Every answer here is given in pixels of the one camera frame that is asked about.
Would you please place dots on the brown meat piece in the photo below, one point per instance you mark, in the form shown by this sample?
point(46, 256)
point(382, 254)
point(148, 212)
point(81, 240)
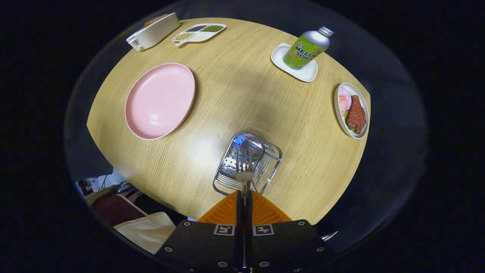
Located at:
point(356, 113)

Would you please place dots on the pink ham slice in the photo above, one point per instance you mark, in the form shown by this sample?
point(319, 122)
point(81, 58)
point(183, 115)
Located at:
point(344, 100)

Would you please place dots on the cream white toaster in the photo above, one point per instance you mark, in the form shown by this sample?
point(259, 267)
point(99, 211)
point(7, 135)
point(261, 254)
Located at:
point(155, 32)

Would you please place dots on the green soda bottle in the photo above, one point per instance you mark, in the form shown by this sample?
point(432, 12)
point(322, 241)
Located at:
point(305, 51)

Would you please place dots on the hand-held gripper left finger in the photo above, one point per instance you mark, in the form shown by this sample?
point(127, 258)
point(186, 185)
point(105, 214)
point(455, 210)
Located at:
point(238, 212)

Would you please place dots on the white square coaster tray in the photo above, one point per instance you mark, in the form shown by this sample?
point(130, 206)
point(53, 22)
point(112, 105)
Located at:
point(308, 74)

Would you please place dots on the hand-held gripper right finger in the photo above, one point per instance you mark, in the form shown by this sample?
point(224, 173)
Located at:
point(250, 212)

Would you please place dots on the white oval food plate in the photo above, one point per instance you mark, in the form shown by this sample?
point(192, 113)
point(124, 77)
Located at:
point(341, 121)

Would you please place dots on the dark red bag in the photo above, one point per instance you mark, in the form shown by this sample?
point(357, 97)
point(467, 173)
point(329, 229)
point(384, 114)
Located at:
point(113, 210)

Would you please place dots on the toasted bread slice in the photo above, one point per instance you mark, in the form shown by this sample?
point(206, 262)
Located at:
point(153, 19)

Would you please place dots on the white paper bag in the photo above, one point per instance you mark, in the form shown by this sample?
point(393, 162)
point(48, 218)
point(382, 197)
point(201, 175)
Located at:
point(147, 231)

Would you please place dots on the pink round plate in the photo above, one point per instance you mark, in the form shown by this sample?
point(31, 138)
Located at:
point(159, 100)

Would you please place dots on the white divided bean dish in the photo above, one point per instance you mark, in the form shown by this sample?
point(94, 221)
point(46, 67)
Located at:
point(201, 36)

